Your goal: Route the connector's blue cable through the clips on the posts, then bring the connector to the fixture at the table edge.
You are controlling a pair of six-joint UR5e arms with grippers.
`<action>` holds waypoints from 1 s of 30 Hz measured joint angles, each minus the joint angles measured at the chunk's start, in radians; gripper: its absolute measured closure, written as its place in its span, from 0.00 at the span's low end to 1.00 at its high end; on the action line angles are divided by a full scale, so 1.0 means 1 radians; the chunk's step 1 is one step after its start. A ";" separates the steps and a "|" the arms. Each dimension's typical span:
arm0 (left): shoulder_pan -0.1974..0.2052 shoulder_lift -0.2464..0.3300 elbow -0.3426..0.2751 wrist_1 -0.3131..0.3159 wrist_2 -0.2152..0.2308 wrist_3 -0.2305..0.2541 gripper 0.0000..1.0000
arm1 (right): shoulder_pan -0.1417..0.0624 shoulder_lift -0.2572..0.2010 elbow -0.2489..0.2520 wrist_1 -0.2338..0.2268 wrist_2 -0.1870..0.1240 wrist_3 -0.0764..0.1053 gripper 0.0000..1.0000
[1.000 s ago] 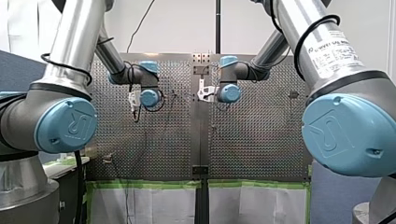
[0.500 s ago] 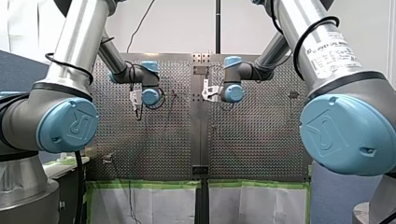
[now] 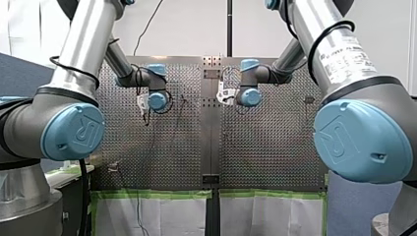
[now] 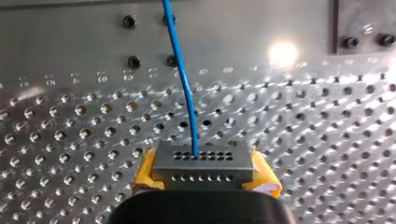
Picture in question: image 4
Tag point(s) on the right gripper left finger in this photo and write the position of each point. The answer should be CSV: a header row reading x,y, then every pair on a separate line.
x,y
145,177

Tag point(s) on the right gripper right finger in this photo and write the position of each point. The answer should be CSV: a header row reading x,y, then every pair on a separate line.
x,y
263,177

